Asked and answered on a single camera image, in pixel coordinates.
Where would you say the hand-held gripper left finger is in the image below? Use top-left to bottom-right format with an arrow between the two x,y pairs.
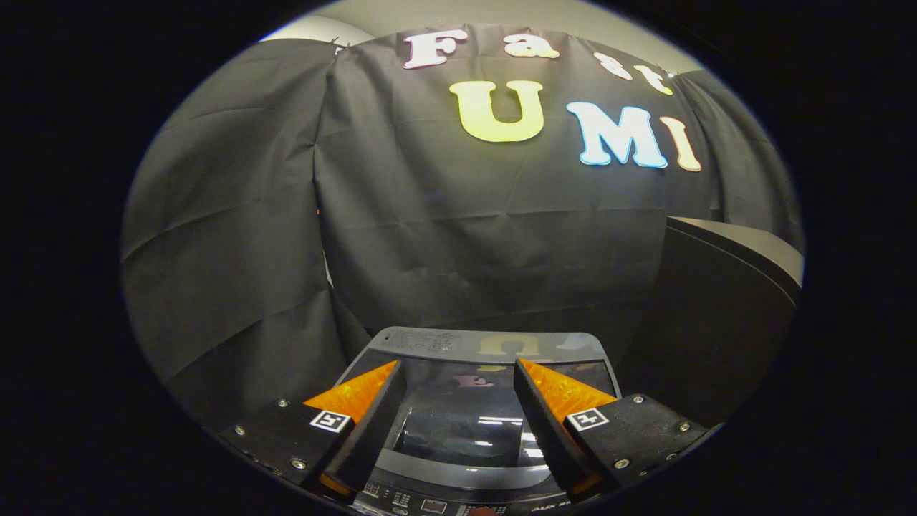
217,360 -> 408,502

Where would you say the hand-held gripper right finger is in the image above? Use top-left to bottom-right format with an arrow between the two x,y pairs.
514,358 -> 721,502

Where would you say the dark grey washing machine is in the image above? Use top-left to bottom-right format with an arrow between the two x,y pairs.
335,326 -> 624,516

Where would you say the beige cabinet with dark top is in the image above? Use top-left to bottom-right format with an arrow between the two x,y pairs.
616,217 -> 805,429

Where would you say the black backdrop cloth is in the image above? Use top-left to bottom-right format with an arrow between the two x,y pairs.
120,25 -> 803,431

